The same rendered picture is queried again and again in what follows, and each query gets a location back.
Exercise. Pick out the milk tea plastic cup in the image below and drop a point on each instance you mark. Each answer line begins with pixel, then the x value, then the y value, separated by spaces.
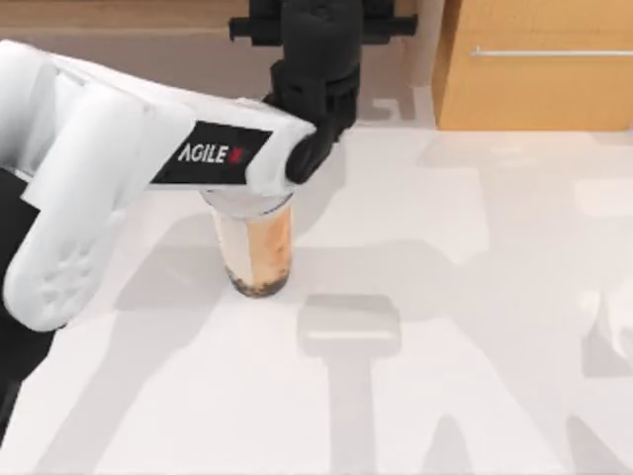
pixel 262 247

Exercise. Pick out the light wooden cupboard door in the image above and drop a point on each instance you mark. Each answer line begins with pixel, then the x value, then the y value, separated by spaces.
pixel 544 94

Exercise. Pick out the light wooden cupboard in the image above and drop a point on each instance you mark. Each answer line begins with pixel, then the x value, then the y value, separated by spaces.
pixel 447 74

